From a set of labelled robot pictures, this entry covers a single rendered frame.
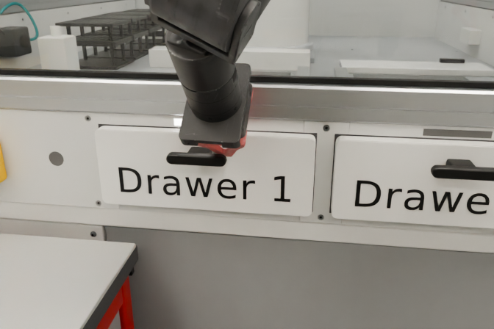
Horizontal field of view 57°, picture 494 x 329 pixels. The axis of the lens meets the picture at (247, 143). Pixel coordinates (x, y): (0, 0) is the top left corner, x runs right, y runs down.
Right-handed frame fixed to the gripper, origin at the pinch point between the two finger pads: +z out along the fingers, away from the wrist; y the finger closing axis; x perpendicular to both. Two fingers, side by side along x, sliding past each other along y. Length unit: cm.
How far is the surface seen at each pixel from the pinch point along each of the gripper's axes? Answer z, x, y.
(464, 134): 1.0, -28.7, 3.5
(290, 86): -3.3, -7.4, 6.3
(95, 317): 3.9, 12.8, -22.2
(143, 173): 4.2, 11.6, -3.7
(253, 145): 0.9, -3.2, 0.0
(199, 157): -1.1, 2.8, -3.3
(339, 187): 5.0, -14.4, -3.1
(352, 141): 0.3, -15.4, 1.1
